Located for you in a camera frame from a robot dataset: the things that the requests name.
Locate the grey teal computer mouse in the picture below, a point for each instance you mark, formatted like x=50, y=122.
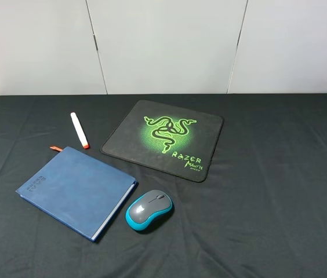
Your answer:
x=147, y=208

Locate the white marker pen orange caps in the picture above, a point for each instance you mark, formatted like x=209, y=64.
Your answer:
x=79, y=130

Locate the black green Razer mouse pad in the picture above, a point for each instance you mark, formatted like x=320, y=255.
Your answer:
x=170, y=139

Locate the blue hardcover notebook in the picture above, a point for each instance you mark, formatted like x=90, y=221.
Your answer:
x=78, y=190

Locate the orange ribbon bookmark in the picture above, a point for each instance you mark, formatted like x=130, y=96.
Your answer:
x=55, y=148

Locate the black table cloth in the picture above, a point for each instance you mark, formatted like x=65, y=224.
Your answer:
x=261, y=212

